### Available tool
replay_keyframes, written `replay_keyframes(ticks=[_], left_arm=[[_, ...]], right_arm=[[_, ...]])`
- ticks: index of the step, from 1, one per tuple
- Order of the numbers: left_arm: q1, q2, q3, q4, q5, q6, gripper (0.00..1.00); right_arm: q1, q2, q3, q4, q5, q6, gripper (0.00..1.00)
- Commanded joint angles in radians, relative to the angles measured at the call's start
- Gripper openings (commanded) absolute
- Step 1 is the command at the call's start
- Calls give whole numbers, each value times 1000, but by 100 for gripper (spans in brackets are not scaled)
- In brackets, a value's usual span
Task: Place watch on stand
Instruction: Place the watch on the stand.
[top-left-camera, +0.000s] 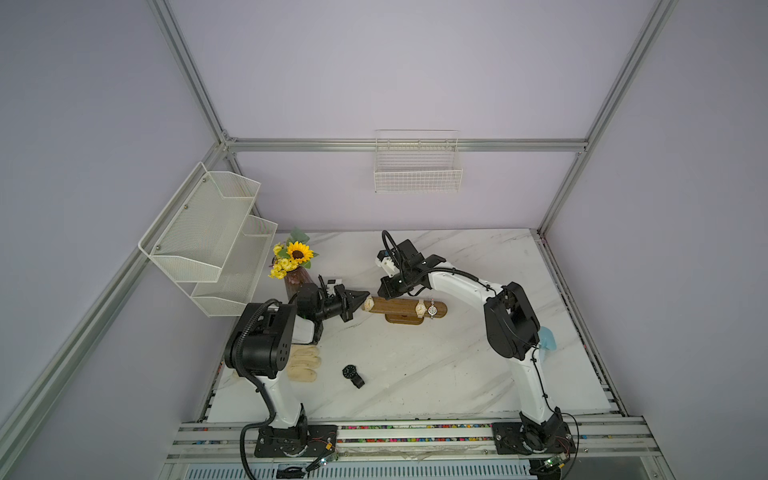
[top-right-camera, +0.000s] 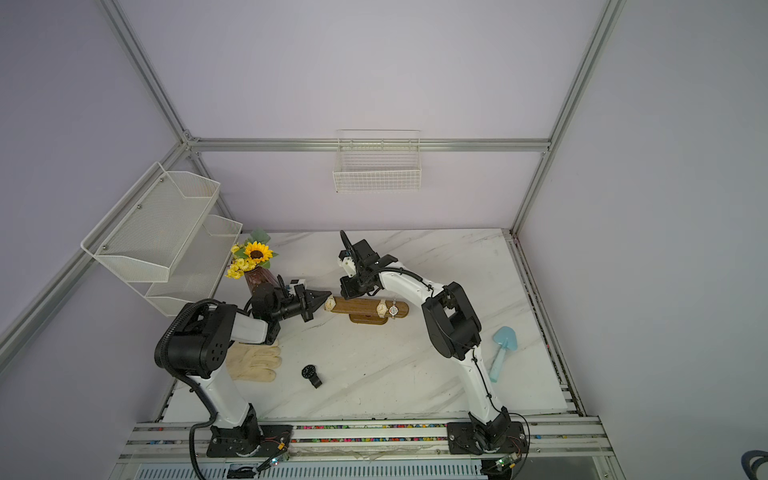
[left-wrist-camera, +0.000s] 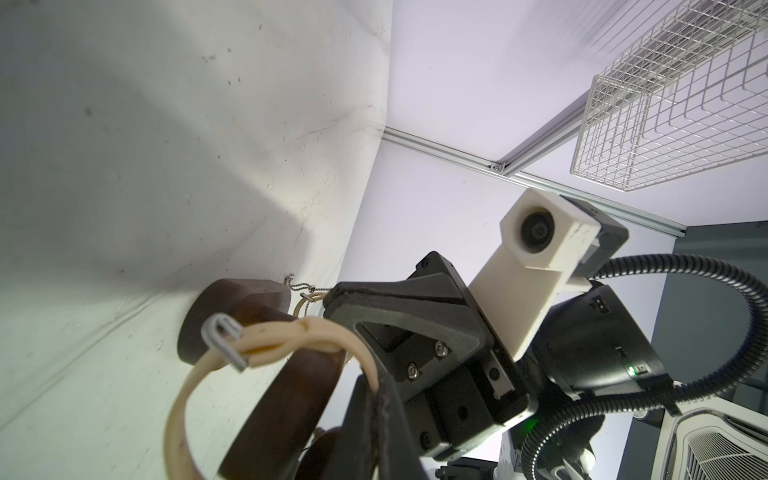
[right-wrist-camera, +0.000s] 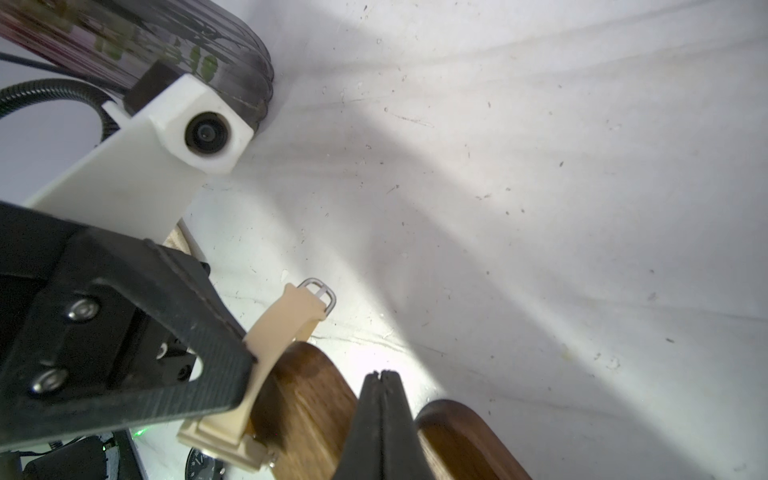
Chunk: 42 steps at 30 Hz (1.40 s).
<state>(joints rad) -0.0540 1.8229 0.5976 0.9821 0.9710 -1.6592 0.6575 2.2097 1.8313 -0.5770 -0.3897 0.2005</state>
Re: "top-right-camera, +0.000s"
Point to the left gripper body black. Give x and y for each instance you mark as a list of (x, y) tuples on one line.
[(290, 307)]

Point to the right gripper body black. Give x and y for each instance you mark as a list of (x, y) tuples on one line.
[(356, 286)]

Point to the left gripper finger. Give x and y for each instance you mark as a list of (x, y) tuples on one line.
[(306, 293), (310, 306)]

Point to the wooden watch stand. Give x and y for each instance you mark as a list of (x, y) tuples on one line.
[(363, 311)]

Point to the cream strap wrist watch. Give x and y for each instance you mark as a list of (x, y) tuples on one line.
[(382, 309)]

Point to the black wrist watch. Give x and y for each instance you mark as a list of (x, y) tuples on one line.
[(309, 372)]

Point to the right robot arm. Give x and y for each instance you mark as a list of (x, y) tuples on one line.
[(453, 328)]

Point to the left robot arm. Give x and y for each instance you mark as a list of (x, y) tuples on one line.
[(194, 350)]

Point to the purple glass vase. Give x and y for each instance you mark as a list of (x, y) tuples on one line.
[(260, 281)]

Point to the yellow sunflower bouquet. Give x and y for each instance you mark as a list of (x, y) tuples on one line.
[(251, 254)]

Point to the lower white mesh shelf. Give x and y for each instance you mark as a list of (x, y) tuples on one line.
[(200, 269)]

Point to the white mesh shelf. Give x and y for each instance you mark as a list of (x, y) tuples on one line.
[(144, 237), (200, 269)]

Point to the upper white mesh shelf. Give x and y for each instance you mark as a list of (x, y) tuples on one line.
[(144, 237)]

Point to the black chair part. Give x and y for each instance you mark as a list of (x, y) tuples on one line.
[(751, 461)]

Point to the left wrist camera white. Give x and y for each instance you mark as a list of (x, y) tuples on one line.
[(297, 288)]

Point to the white wire wall basket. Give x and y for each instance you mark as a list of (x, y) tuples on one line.
[(375, 161)]

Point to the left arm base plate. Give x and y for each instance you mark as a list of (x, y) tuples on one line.
[(266, 442)]

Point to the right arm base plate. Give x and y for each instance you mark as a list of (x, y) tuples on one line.
[(467, 438)]

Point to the white perforated cable tray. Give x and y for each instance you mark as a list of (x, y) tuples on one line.
[(399, 469)]

